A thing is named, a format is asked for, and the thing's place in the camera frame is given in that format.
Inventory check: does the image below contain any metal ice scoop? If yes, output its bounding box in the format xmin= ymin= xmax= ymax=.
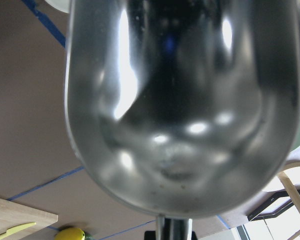
xmin=64 ymin=0 xmax=300 ymax=240

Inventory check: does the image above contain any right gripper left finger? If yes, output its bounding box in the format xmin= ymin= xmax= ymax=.
xmin=143 ymin=230 xmax=157 ymax=240

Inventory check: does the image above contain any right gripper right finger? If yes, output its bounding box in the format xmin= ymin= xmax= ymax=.
xmin=191 ymin=231 xmax=198 ymax=240

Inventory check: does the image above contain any cream bear tray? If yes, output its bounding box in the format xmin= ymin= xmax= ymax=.
xmin=45 ymin=0 xmax=71 ymax=14

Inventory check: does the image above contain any wooden cutting board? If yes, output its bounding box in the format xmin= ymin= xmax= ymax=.
xmin=0 ymin=198 xmax=58 ymax=240

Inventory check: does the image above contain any yellow plastic knife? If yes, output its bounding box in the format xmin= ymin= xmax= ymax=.
xmin=0 ymin=222 xmax=37 ymax=240

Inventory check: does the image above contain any wooden stand with round base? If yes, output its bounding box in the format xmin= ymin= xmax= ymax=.
xmin=276 ymin=161 xmax=300 ymax=240

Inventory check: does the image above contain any whole yellow lemon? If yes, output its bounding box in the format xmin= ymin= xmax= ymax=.
xmin=54 ymin=227 xmax=86 ymax=240

